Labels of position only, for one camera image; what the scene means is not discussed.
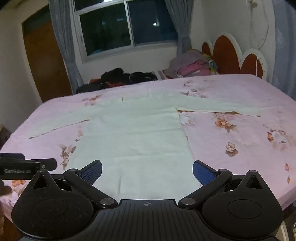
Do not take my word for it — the grey curtain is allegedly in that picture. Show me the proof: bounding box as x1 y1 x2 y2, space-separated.
48 0 84 94
165 0 193 56

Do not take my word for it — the sliding glass window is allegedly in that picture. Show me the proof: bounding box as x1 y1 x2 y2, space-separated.
73 0 179 63

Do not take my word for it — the striped grey white cloth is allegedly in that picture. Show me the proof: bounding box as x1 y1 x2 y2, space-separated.
151 70 167 80

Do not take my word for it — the pile of black clothes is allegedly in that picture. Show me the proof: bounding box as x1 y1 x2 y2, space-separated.
76 68 158 94

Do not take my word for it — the orange red cloth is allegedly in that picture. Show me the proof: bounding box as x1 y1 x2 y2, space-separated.
89 79 124 88

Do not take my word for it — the red and white headboard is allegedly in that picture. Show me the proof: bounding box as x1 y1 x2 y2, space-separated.
202 32 269 81

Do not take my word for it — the white long sleeve shirt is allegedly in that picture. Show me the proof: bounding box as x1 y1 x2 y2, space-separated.
29 91 261 202

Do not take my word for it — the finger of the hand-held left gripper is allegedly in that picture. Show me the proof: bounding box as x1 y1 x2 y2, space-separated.
0 153 25 160
0 158 57 180

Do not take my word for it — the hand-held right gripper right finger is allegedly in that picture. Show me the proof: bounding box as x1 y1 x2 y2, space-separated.
178 160 269 208

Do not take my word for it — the brown wooden door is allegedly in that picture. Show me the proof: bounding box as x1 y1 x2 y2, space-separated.
22 3 73 103

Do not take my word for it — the white wall cable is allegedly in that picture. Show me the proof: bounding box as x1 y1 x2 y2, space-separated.
248 5 270 77

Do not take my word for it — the pile of folded clothes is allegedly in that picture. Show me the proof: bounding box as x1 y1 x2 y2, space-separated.
163 49 219 78

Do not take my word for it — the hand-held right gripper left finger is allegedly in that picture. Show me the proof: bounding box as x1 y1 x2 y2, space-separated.
29 160 118 208

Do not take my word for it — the pink floral bed sheet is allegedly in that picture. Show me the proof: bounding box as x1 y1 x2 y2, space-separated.
0 74 296 220

